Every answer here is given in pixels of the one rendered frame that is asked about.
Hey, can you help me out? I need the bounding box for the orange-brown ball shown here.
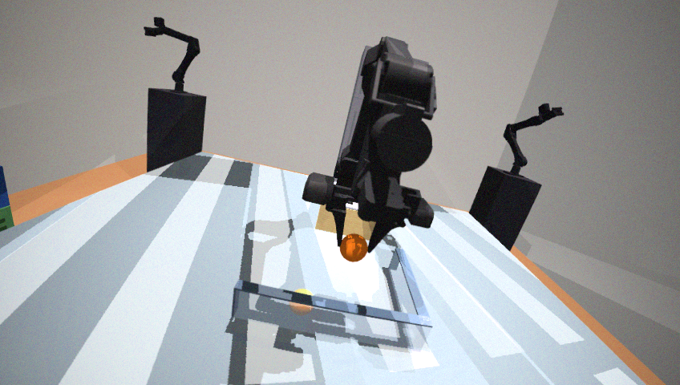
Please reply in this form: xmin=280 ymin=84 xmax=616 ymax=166
xmin=339 ymin=233 xmax=368 ymax=262

